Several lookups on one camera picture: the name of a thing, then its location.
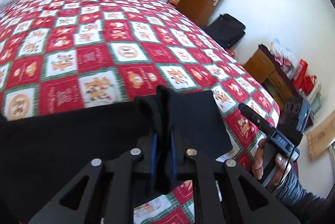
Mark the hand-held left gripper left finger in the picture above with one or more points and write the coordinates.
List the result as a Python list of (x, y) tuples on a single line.
[(154, 153)]

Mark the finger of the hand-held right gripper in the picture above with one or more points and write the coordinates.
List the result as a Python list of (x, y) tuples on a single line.
[(255, 118)]

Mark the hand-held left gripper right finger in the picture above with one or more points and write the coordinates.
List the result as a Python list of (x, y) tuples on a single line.
[(172, 158)]

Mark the black pants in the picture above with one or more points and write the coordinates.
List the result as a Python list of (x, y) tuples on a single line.
[(52, 148)]

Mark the person's right forearm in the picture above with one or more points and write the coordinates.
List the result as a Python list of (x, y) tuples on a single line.
[(298, 195)]

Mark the person's right hand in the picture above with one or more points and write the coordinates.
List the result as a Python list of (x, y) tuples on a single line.
[(257, 158)]

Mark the light wooden board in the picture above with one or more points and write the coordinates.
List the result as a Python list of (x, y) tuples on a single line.
[(319, 137)]

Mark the wooden cabinet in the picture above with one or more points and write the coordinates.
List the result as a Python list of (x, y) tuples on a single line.
[(267, 69)]

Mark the pale green box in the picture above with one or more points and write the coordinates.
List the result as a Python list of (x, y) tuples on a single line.
[(315, 101)]

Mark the red gift bag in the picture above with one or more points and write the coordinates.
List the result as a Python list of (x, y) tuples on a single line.
[(310, 84), (301, 72)]

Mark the patterned plastic bag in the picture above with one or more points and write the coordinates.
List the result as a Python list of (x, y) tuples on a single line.
[(282, 56)]

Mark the black suitcase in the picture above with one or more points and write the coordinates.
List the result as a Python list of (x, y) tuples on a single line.
[(227, 29)]

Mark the red checked printed bedspread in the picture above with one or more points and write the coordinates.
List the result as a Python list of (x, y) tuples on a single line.
[(104, 43)]

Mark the striped pillow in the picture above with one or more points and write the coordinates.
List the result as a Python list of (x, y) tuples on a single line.
[(9, 1)]

